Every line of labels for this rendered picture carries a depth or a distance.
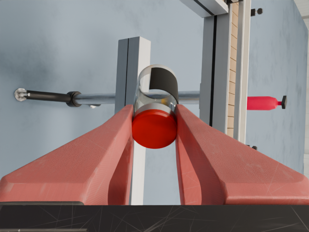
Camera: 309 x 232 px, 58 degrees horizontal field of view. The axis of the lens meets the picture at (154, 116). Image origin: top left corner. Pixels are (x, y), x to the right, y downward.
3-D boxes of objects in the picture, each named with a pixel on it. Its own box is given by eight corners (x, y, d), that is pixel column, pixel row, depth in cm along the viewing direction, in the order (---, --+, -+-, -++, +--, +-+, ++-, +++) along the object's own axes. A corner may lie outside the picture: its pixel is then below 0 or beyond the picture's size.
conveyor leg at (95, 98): (62, 89, 140) (203, 83, 95) (77, 91, 147) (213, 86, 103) (61, 107, 139) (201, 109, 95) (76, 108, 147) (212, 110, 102)
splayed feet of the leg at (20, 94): (14, 85, 127) (31, 84, 119) (96, 96, 168) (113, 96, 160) (13, 102, 127) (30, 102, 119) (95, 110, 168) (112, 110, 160)
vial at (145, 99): (134, 92, 16) (125, 141, 13) (142, 58, 15) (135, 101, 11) (170, 101, 16) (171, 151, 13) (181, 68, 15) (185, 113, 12)
